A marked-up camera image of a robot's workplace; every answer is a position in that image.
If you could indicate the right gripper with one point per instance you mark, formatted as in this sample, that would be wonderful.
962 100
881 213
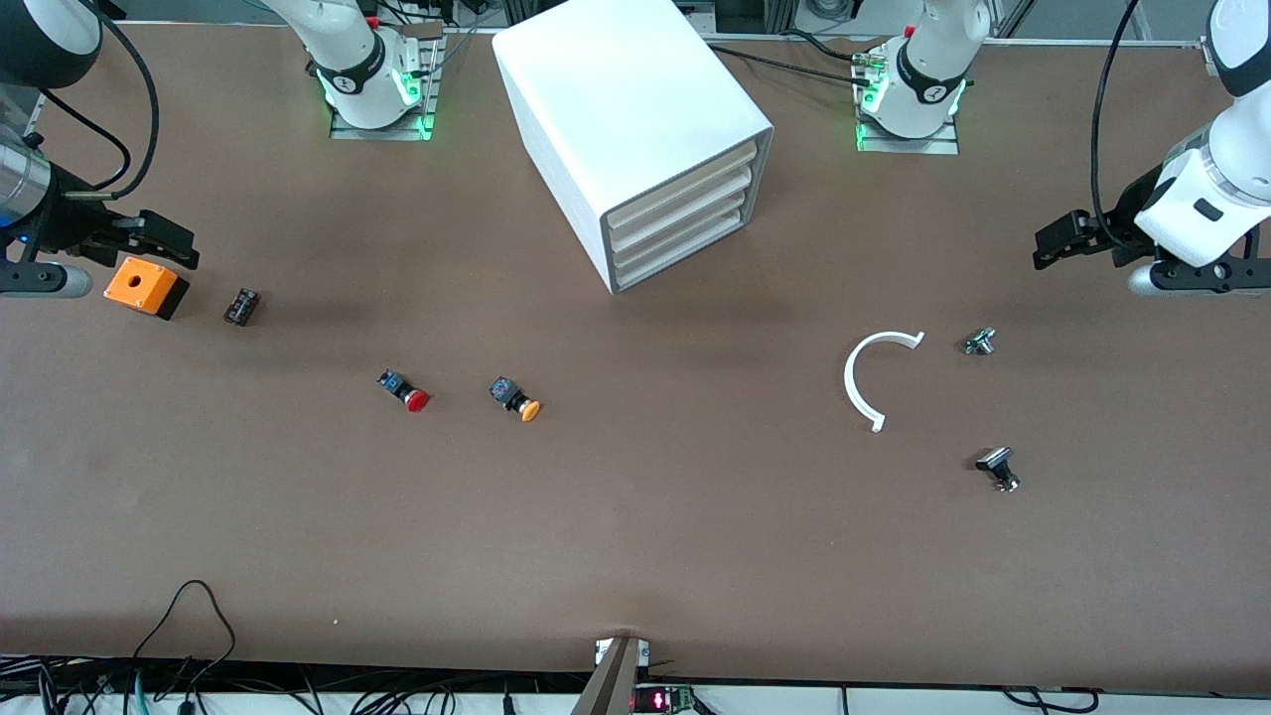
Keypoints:
71 220

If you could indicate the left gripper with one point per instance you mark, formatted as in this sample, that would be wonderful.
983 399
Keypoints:
1119 228

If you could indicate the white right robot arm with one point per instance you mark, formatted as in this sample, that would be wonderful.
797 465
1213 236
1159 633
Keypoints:
362 60

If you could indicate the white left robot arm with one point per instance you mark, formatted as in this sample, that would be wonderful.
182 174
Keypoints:
928 70

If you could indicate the black silver push button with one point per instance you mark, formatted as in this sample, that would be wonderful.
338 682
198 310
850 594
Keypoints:
996 461

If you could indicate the red push button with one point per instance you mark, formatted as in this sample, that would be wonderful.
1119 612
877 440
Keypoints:
412 399

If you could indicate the orange push button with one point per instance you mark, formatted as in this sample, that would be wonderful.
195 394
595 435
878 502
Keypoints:
516 397

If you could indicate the small black terminal block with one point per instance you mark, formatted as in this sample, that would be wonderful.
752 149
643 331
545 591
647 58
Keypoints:
241 307

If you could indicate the small silver metal connector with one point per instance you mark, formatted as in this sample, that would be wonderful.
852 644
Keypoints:
979 343

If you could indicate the white curved plastic piece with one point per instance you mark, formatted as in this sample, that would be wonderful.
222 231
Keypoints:
848 380

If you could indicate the circuit board with red display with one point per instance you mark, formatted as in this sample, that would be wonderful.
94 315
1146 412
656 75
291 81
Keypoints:
655 700

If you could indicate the orange switch box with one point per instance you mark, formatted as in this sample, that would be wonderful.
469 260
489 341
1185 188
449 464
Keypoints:
139 283

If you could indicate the aluminium frame rail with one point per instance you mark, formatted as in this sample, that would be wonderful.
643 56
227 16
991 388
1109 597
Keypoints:
1204 50

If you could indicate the grey camera stand beam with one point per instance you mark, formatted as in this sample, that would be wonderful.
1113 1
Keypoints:
611 685

